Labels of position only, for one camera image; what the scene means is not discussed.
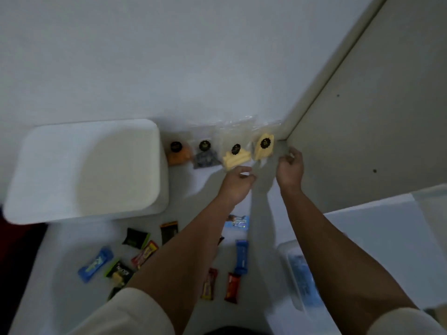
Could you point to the person's right hand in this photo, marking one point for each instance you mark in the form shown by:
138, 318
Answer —
290, 170

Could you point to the person's left hand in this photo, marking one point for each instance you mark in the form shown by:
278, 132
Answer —
237, 184

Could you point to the bag of yellow sticks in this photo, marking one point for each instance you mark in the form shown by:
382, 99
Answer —
263, 150
235, 160

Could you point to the small light blue packet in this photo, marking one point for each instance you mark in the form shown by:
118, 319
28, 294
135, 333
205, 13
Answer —
237, 222

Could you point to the clear bag of dark snacks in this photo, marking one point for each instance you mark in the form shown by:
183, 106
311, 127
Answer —
206, 158

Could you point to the clear bag of orange snacks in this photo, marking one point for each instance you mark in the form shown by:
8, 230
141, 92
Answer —
180, 156

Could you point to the long blue candy bar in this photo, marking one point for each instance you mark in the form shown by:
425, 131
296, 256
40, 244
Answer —
241, 256

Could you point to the clear plastic container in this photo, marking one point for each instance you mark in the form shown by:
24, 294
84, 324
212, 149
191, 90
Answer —
284, 247

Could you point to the red yellow candy bar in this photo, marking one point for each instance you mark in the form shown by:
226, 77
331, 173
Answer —
145, 254
209, 284

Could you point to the cluster of dark candy packets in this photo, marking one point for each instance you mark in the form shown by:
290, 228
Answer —
135, 238

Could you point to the white lidded storage box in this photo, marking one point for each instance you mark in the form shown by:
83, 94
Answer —
87, 170

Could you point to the blue twist-end candy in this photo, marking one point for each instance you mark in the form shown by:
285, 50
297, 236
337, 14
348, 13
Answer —
95, 264

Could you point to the person's right forearm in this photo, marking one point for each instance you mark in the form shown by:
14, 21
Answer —
335, 261

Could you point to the person's left forearm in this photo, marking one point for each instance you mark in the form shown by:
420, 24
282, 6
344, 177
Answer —
185, 258

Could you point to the person's black shorts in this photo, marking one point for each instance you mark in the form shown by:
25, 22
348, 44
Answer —
237, 331

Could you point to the person's white shirt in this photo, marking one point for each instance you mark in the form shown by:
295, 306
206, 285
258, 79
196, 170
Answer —
122, 314

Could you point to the white shelf cabinet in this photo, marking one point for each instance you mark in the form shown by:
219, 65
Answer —
366, 118

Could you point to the dark red blanket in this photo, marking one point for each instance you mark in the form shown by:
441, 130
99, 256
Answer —
17, 268

